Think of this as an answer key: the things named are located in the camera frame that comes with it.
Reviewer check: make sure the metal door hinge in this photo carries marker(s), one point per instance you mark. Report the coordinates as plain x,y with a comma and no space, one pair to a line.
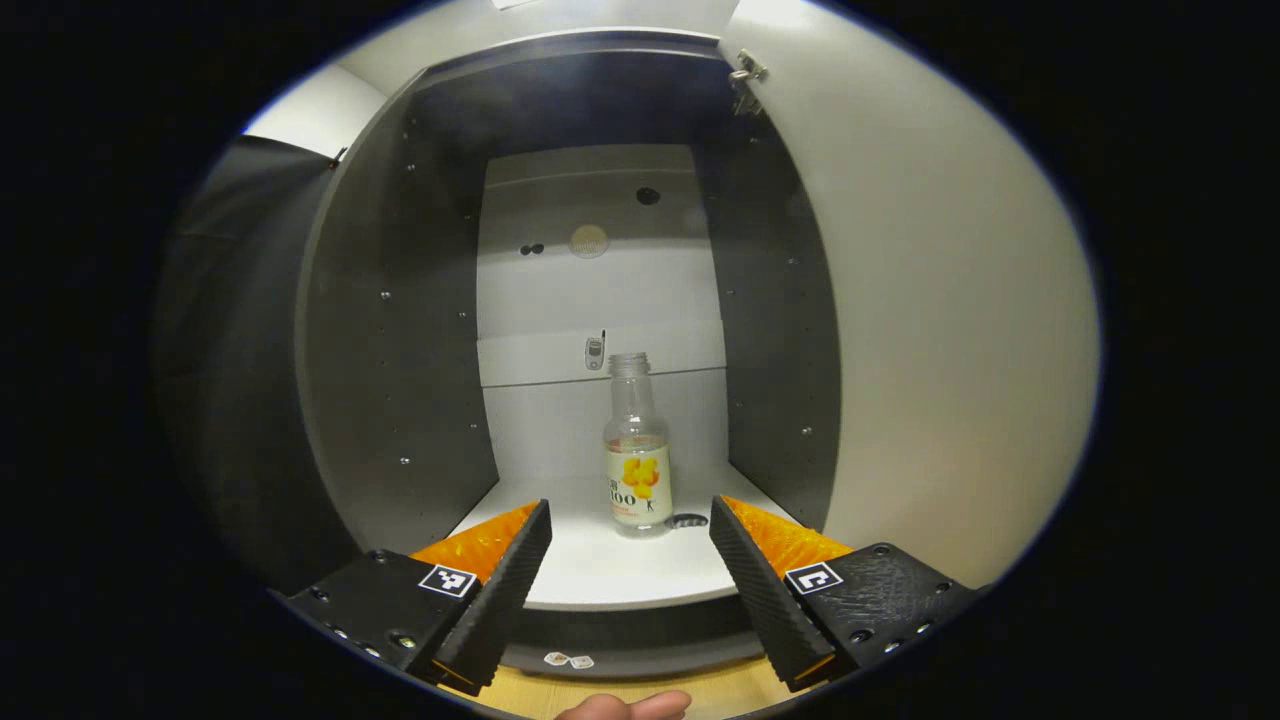
748,75

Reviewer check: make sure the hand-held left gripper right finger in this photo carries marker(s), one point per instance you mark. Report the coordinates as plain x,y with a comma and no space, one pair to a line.
755,590

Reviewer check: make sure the dark grey cabinet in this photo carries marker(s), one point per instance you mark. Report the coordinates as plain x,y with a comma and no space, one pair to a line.
400,350

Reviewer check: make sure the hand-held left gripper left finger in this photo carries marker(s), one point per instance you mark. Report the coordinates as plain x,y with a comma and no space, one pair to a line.
505,590

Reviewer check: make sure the clear bottle with yellow label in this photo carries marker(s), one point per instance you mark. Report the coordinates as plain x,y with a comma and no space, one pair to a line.
638,480

